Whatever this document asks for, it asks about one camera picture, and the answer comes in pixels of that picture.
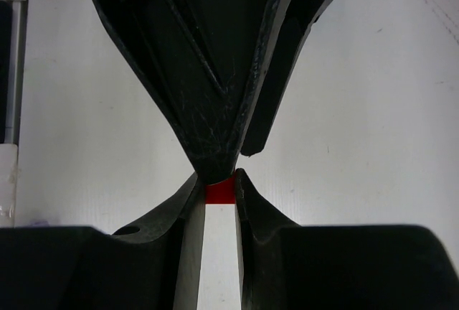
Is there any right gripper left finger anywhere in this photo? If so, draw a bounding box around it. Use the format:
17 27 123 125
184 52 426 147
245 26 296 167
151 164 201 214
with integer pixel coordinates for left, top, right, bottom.
1 175 205 309

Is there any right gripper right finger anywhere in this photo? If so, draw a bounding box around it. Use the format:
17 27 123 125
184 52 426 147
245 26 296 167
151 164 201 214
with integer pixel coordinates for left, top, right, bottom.
235 169 458 309

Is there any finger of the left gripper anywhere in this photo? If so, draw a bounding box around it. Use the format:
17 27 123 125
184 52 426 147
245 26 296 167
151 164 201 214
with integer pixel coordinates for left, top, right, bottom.
92 0 267 184
240 0 304 156

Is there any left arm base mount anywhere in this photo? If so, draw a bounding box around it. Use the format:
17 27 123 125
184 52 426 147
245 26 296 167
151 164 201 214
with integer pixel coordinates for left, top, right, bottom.
0 0 13 144

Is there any small red lego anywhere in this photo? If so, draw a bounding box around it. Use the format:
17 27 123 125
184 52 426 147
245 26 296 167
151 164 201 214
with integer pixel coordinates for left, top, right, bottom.
205 174 235 205

